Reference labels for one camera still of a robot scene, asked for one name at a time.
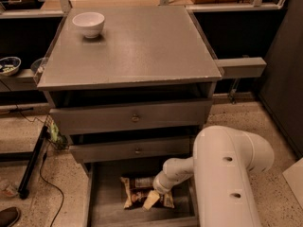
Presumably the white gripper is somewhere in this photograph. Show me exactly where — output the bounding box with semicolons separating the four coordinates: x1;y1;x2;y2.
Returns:
143;171;176;210

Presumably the brown chip bag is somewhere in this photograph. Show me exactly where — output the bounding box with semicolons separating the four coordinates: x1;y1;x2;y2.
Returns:
120;176;174;210

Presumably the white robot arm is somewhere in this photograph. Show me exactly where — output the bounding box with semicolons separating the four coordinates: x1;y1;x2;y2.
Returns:
143;126;275;227

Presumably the grey middle drawer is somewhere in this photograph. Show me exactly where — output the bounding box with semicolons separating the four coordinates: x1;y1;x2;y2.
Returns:
70;136;191;163

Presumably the grey drawer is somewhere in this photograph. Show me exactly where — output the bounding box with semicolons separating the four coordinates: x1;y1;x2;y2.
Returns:
50;99;212;135
70;136;191;163
82;156;200;227

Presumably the grey bottom drawer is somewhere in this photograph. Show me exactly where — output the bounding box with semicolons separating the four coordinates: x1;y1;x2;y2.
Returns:
82;156;200;227

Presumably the grey top drawer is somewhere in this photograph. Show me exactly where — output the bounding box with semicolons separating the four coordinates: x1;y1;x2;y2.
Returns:
50;99;212;135

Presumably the grey drawer cabinet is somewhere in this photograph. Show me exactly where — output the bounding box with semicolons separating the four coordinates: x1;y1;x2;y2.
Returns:
36;5;223;227

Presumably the green packaged item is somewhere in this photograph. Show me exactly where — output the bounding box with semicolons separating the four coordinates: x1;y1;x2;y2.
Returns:
49;122;67;150

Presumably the black metal stand leg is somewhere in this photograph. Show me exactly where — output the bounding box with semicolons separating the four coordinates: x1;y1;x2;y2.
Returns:
18;126;47;200

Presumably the white floor panel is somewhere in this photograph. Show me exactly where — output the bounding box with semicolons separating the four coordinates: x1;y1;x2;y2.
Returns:
283;158;303;209

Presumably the dark shoe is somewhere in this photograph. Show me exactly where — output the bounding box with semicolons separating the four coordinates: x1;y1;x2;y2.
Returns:
0;207;21;227

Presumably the small clear bowl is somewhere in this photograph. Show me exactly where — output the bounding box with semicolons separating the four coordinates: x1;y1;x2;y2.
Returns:
30;58;48;74

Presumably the white ceramic bowl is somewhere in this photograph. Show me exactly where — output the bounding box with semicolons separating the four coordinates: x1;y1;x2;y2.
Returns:
72;12;105;38

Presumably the blue patterned bowl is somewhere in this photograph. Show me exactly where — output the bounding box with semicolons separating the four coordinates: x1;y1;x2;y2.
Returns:
0;57;21;76

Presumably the black floor cable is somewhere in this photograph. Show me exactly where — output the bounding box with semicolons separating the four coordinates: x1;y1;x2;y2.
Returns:
39;151;65;227

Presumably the grey side rail beam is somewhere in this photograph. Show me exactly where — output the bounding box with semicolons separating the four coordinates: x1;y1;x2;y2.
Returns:
215;57;267;79

